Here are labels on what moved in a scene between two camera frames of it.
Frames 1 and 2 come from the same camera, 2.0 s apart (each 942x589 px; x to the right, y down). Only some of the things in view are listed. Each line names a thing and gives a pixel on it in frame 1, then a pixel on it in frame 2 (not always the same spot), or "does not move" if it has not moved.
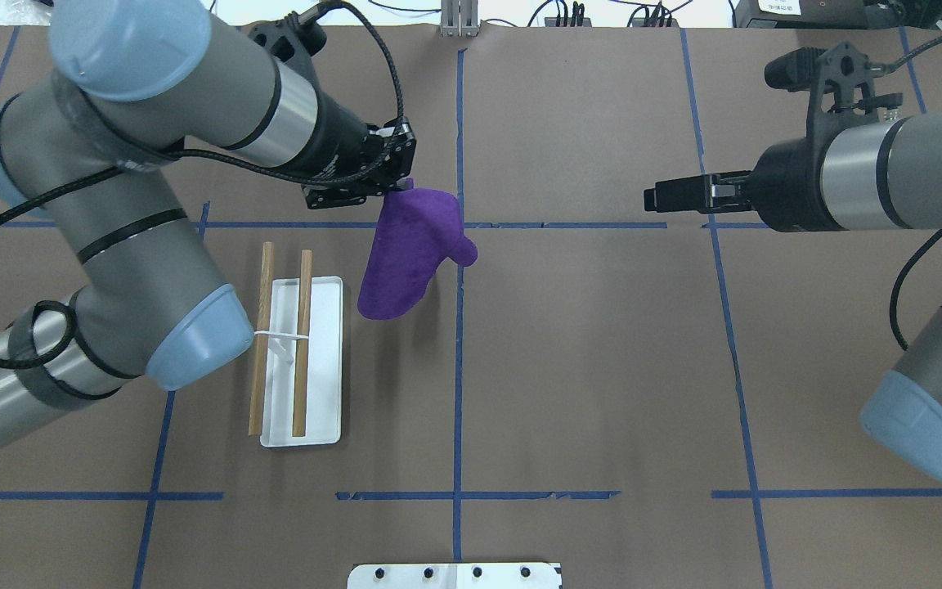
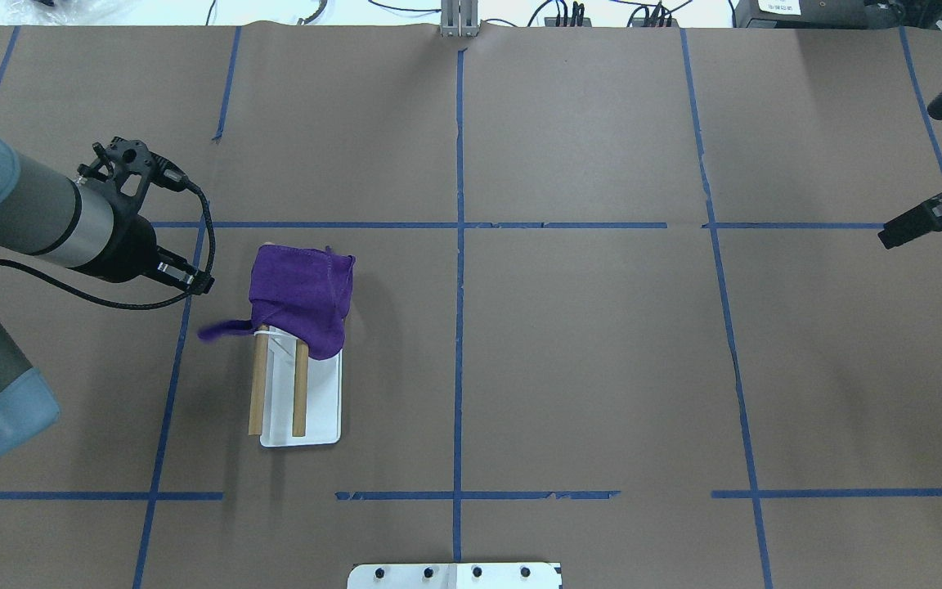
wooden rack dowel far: x=261 y=352 does not move
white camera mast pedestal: x=454 y=576 does not move
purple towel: x=417 y=231 → x=302 y=291
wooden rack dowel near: x=302 y=346 does not move
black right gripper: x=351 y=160 → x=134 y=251
